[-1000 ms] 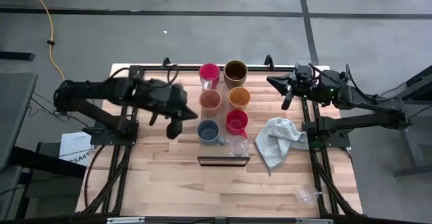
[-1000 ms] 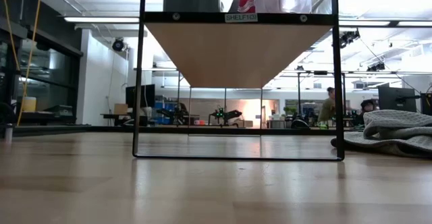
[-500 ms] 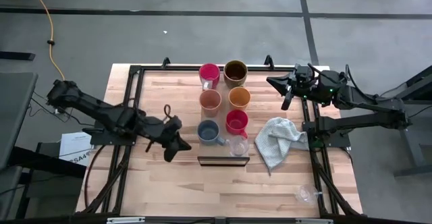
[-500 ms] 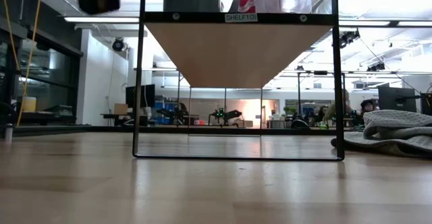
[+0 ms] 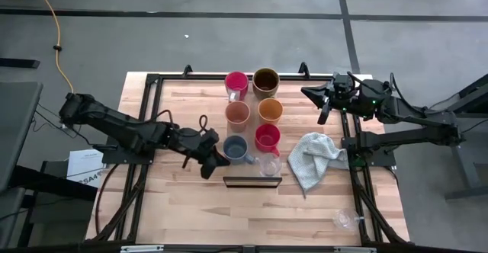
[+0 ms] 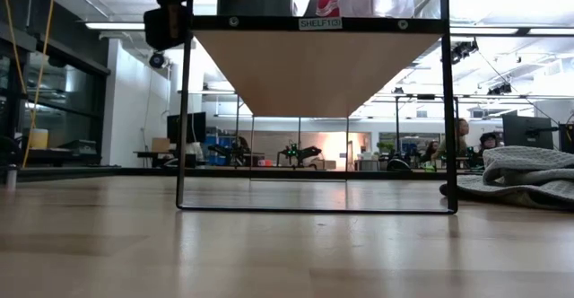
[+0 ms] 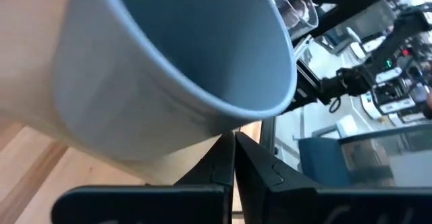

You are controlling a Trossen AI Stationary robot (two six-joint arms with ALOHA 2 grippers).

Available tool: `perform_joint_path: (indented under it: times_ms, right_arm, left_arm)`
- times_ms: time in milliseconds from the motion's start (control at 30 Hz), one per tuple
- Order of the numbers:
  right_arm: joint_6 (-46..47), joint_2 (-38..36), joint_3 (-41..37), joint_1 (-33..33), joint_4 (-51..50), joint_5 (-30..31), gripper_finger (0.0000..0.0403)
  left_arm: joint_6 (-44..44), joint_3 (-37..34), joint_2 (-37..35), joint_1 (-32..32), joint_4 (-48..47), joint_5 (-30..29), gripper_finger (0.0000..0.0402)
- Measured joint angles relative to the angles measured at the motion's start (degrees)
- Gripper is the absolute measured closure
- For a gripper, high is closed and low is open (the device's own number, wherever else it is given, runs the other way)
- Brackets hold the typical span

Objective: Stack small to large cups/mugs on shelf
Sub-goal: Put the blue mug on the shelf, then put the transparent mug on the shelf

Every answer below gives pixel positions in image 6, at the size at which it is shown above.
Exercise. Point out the blue-grey mug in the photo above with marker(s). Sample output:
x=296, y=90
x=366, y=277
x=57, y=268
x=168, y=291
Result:
x=255, y=2

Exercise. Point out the small red mug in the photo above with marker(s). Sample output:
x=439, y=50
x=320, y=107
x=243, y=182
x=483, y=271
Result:
x=329, y=4

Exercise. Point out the clear glass cup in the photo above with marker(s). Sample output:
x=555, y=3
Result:
x=376, y=2

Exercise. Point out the black background robot arm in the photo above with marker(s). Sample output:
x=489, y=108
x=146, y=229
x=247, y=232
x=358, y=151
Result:
x=298, y=154

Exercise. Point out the black ceiling spotlight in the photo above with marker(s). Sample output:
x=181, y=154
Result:
x=157, y=59

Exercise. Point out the black computer monitor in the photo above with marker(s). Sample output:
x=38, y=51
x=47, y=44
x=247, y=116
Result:
x=186, y=127
x=527, y=132

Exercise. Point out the cardboard box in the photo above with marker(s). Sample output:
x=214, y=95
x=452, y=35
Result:
x=160, y=145

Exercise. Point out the black glass-front cabinet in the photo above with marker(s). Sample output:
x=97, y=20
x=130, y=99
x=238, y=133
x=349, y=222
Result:
x=67, y=109

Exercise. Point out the wooden tray board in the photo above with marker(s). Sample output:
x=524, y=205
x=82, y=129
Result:
x=314, y=73

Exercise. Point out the yellow container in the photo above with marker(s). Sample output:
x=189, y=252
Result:
x=38, y=139

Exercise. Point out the small grey cylinder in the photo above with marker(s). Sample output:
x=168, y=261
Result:
x=11, y=176

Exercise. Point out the person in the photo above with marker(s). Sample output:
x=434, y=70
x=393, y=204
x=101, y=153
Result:
x=431, y=149
x=459, y=132
x=489, y=140

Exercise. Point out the grey waffle cloth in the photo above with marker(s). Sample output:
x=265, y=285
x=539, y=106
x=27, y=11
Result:
x=524, y=168

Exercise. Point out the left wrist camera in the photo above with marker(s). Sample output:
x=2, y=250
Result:
x=163, y=28

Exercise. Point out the black aluminium table frame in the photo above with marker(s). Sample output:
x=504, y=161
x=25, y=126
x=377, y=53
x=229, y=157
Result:
x=67, y=172

